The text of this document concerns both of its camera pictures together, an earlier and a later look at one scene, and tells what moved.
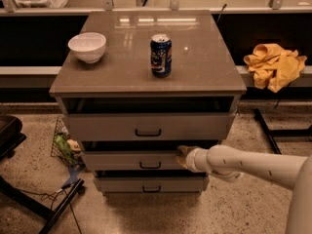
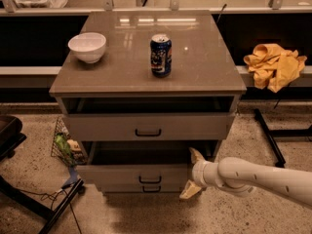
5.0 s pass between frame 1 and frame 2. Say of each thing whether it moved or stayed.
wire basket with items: stayed
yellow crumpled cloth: stayed
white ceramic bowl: stayed
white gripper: moved
